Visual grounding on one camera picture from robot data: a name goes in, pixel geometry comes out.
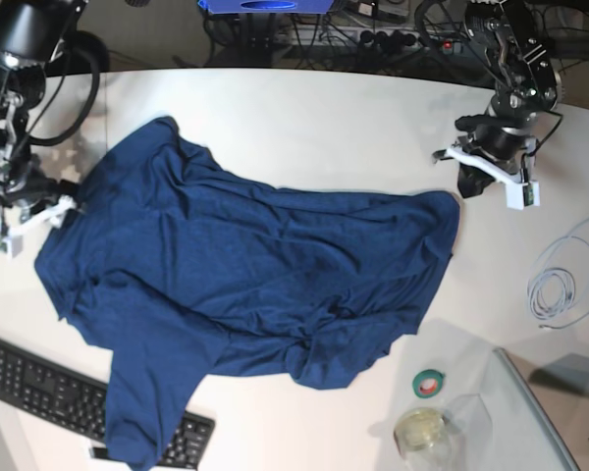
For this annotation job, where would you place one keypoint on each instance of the black computer keyboard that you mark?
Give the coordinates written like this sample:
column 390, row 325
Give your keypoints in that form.
column 75, row 402

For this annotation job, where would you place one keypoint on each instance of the blue box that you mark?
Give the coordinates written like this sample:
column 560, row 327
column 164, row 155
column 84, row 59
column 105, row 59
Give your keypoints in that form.
column 266, row 6

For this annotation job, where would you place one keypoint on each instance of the dark blue t-shirt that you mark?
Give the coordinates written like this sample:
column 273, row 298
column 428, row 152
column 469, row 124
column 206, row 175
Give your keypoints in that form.
column 183, row 270

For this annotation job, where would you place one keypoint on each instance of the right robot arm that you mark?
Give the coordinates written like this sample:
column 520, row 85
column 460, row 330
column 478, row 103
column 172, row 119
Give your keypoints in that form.
column 33, row 35

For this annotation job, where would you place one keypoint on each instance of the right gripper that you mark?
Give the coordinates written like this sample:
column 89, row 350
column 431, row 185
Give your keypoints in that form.
column 34, row 192

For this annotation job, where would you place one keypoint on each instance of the black round stool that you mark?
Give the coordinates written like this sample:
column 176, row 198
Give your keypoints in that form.
column 77, row 64

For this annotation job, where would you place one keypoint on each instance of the clear glass jar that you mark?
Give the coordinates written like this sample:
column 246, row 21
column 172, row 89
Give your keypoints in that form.
column 426, row 439

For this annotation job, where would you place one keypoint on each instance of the green tape roll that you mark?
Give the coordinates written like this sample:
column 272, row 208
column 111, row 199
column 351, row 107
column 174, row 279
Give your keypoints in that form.
column 428, row 383

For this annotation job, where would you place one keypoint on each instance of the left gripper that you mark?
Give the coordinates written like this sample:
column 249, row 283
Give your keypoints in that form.
column 496, row 138

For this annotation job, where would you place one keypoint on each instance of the white power strip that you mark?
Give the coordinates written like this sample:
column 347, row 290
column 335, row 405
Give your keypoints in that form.
column 388, row 39

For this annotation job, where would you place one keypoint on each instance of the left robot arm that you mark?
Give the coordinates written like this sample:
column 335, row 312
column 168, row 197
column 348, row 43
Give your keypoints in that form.
column 505, row 41

